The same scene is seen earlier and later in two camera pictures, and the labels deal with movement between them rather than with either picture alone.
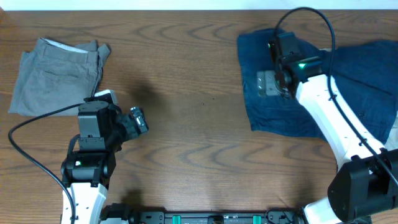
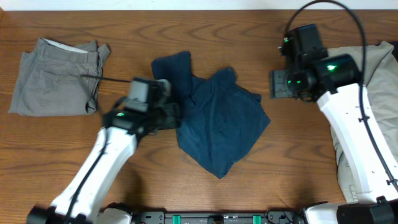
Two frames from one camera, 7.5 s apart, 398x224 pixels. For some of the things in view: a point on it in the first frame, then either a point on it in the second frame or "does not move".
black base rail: [118, 213] does not move
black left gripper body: [127, 126] to [170, 116]
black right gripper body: [280, 82] does not move
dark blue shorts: [369, 70] to [221, 119]
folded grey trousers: [55, 75] does not move
